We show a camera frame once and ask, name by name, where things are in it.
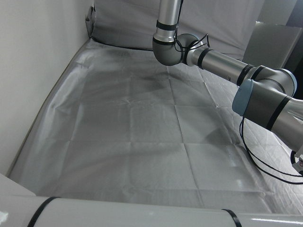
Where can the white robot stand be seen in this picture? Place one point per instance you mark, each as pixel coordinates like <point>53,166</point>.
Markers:
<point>142,212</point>

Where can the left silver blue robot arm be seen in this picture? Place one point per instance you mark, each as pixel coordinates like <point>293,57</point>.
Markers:
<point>213,61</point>

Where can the light grey table cloth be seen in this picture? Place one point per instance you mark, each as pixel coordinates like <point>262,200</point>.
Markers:
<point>142,132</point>

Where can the grey fabric curtain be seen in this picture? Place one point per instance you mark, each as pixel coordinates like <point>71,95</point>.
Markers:
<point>118,21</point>

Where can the grey flat panel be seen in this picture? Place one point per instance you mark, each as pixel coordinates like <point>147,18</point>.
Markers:
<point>270,45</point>

